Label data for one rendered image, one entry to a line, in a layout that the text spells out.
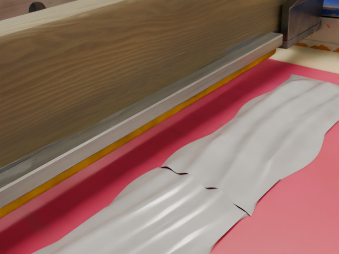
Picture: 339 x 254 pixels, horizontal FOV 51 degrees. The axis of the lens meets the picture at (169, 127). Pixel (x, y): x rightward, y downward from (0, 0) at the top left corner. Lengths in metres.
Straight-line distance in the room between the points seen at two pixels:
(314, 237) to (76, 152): 0.13
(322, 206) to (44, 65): 0.16
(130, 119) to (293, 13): 0.20
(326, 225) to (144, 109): 0.12
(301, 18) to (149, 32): 0.19
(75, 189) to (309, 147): 0.15
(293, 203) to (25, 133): 0.15
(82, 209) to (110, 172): 0.04
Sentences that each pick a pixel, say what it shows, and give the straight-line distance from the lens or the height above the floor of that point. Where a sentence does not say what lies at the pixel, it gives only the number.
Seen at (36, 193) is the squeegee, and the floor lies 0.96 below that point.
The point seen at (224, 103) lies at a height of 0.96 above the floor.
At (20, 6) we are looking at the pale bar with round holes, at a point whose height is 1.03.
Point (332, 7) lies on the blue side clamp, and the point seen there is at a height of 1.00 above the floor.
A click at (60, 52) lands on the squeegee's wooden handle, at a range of 0.20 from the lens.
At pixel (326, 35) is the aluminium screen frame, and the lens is 0.42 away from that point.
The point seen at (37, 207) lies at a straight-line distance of 0.23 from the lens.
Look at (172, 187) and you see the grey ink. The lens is 0.21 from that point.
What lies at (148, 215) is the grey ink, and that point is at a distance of 0.20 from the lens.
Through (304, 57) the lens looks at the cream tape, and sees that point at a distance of 0.41.
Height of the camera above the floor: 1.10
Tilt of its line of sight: 31 degrees down
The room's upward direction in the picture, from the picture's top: 6 degrees counter-clockwise
